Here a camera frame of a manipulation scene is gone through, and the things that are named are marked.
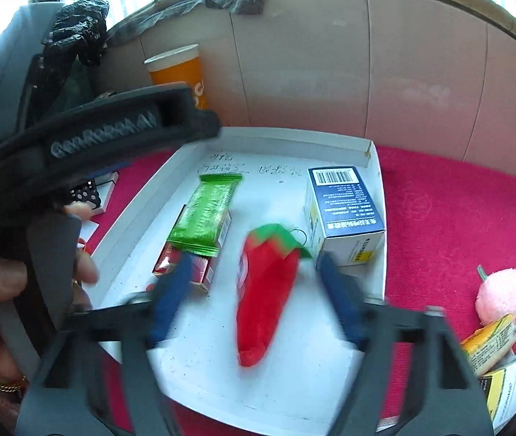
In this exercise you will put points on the red carton box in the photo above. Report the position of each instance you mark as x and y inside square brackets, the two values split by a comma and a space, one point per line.
[203, 275]

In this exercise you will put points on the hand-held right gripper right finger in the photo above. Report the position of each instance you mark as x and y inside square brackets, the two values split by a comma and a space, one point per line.
[339, 299]

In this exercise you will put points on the orange paper cup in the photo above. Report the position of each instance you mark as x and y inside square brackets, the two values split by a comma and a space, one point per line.
[180, 77]

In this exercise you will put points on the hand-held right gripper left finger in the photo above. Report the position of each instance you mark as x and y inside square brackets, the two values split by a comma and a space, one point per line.
[169, 295]

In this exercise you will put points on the black plastic bag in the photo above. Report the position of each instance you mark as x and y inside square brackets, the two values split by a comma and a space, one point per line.
[78, 27]

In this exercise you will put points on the black white dotted box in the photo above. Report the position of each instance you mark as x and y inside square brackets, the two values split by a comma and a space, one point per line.
[84, 195]

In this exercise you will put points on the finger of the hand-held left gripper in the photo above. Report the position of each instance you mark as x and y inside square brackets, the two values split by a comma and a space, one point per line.
[203, 125]

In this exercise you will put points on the white shallow cardboard box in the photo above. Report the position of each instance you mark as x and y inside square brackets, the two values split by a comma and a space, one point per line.
[280, 195]

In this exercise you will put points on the pink embossed blanket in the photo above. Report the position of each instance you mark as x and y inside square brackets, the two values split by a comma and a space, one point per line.
[444, 236]

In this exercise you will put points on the white yellow medicine box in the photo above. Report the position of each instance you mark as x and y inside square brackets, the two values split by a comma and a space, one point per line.
[512, 386]

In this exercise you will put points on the white red card box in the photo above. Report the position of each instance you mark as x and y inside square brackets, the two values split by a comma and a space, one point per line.
[108, 188]

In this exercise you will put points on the yellow green medicine box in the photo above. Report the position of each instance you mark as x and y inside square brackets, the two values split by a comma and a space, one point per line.
[489, 345]

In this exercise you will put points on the red chili plush toy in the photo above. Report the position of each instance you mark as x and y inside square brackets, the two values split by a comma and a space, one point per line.
[262, 304]

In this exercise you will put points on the pink plush ball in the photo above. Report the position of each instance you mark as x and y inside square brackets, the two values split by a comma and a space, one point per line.
[503, 297]

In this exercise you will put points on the green snack packet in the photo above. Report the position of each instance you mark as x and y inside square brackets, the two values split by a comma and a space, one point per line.
[205, 211]

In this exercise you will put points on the dark blue medicine box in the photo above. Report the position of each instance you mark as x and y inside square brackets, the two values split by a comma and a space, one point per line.
[344, 204]

